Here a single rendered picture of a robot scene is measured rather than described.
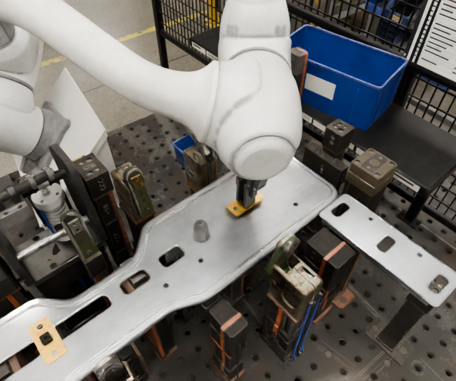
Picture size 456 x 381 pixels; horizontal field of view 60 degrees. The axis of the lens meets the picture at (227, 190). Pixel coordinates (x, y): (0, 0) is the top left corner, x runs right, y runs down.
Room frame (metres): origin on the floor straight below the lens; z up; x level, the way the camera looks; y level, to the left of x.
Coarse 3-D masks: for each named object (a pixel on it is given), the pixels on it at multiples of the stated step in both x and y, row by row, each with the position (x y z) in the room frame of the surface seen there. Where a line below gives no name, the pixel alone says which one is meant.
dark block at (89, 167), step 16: (80, 160) 0.58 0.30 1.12; (96, 160) 0.58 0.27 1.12; (80, 176) 0.54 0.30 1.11; (96, 176) 0.54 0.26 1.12; (96, 192) 0.53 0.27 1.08; (112, 192) 0.55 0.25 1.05; (96, 208) 0.54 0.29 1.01; (112, 208) 0.55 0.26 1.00; (112, 224) 0.54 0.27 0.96; (112, 240) 0.53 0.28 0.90; (128, 240) 0.55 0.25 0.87; (112, 256) 0.57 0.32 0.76; (128, 256) 0.54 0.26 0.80
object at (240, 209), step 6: (258, 192) 0.58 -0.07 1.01; (240, 198) 0.56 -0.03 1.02; (258, 198) 0.57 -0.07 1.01; (228, 204) 0.55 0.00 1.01; (234, 204) 0.55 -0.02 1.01; (240, 204) 0.55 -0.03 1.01; (252, 204) 0.55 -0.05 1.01; (234, 210) 0.53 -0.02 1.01; (240, 210) 0.53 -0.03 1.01; (246, 210) 0.53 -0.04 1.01
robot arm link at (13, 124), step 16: (0, 80) 0.90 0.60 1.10; (0, 96) 0.86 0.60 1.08; (16, 96) 0.89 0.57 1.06; (32, 96) 0.93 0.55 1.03; (0, 112) 0.83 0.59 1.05; (16, 112) 0.86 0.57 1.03; (32, 112) 0.89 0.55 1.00; (0, 128) 0.80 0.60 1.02; (16, 128) 0.83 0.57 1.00; (32, 128) 0.85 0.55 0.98; (0, 144) 0.80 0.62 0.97; (16, 144) 0.81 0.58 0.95; (32, 144) 0.83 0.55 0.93
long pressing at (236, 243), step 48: (288, 192) 0.60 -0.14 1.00; (336, 192) 0.60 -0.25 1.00; (144, 240) 0.46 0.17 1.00; (192, 240) 0.46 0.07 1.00; (240, 240) 0.46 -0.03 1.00; (96, 288) 0.35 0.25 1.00; (144, 288) 0.35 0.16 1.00; (192, 288) 0.35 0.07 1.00; (0, 336) 0.26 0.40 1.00; (96, 336) 0.26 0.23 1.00
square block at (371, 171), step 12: (360, 156) 0.65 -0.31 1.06; (372, 156) 0.65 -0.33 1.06; (384, 156) 0.65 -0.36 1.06; (360, 168) 0.62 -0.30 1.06; (372, 168) 0.62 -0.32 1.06; (384, 168) 0.62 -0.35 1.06; (348, 180) 0.63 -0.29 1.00; (360, 180) 0.61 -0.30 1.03; (372, 180) 0.59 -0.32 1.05; (384, 180) 0.60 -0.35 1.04; (348, 192) 0.63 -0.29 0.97; (360, 192) 0.60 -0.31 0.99; (372, 192) 0.58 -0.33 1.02; (372, 204) 0.60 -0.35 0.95
